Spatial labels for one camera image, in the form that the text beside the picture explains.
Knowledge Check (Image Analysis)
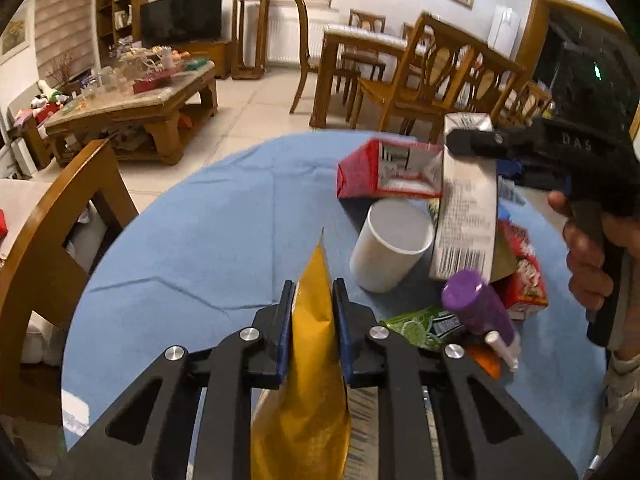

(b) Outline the wooden sofa with cushions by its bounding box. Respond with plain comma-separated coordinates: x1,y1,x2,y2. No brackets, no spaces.
1,140,138,428

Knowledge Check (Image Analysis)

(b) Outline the green gum canister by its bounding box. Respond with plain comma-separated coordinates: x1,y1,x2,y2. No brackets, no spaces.
381,306,465,351

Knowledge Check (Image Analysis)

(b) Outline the red cartoon milk carton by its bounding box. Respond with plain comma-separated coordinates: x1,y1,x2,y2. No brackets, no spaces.
496,220,549,321

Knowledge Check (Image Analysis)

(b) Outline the black flat television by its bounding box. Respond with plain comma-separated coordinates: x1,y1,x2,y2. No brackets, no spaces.
140,0,222,47

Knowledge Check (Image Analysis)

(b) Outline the person's right hand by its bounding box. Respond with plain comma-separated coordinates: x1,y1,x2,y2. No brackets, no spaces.
548,191,639,311

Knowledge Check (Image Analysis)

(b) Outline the red tissue box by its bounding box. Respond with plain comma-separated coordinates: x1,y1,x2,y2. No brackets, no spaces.
132,72,172,94

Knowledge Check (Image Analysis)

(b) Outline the wooden tv cabinet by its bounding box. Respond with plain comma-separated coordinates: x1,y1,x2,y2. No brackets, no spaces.
172,40,232,79

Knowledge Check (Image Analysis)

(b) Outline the near wooden dining chair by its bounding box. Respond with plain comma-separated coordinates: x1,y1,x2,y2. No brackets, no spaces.
349,12,525,144

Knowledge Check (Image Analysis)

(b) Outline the far wooden chair by radiator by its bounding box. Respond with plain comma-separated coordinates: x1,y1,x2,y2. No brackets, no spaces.
288,0,362,115

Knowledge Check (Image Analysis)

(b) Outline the purple tube with white cap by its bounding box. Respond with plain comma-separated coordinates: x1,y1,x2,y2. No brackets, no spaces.
442,270,521,372

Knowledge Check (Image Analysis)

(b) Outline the tall green white carton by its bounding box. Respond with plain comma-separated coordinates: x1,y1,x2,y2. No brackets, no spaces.
428,112,500,282

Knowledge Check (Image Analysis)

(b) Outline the wooden bookshelf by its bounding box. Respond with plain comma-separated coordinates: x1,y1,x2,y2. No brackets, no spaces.
96,0,149,66

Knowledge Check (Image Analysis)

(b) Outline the wooden plant stand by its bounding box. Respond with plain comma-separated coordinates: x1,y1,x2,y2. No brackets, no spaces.
231,0,270,80

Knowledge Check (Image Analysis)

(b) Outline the white floor air conditioner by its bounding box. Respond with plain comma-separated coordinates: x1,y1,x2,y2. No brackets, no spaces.
487,6,521,58

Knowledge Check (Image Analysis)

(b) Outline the orange fruit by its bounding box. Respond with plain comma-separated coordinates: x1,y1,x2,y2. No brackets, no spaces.
464,342,501,380

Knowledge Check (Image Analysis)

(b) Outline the wooden coffee table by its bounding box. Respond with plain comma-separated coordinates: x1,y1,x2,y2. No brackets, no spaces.
44,60,218,167

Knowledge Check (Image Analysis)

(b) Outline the yellow foil snack bag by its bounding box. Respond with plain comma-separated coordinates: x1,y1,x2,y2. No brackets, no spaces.
250,240,352,479

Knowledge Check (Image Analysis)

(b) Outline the framed sunflower picture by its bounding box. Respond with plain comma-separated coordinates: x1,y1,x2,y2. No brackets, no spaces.
0,12,29,64

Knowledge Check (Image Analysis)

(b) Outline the small wooden side chair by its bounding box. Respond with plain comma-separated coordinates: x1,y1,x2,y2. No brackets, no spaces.
497,80,552,127

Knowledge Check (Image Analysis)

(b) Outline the clear plastic tray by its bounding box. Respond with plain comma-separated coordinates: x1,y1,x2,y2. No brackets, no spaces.
343,387,378,480

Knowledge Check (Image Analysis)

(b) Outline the blue star tablecloth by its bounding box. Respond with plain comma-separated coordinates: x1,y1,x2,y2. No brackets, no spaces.
62,131,605,472

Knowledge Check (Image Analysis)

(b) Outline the red barcode carton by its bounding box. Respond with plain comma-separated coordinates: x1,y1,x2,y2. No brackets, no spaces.
336,138,444,200

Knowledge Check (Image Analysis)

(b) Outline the white paper cup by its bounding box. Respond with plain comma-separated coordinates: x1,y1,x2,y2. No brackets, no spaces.
349,198,435,294

